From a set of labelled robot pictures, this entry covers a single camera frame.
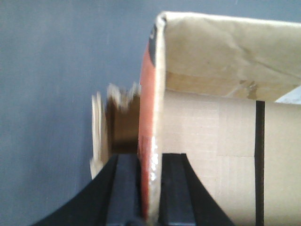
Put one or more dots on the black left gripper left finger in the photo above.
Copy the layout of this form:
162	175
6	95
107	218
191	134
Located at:
110	199

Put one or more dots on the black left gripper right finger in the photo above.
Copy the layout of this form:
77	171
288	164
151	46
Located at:
184	201

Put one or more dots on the large brown cardboard box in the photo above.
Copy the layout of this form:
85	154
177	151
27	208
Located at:
218	89

